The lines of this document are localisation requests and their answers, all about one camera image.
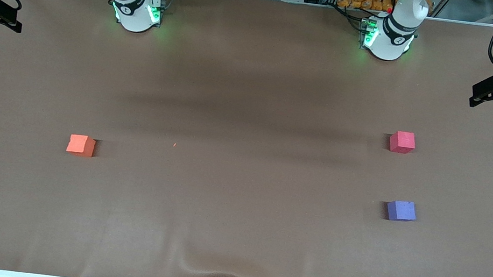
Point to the orange foam block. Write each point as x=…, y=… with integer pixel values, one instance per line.
x=80, y=145

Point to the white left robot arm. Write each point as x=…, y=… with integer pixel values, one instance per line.
x=387, y=45

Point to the red foam block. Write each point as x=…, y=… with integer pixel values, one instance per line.
x=402, y=142

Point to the purple foam block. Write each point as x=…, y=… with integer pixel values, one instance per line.
x=401, y=210

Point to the large fabric table cover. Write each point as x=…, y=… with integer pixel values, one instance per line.
x=238, y=203

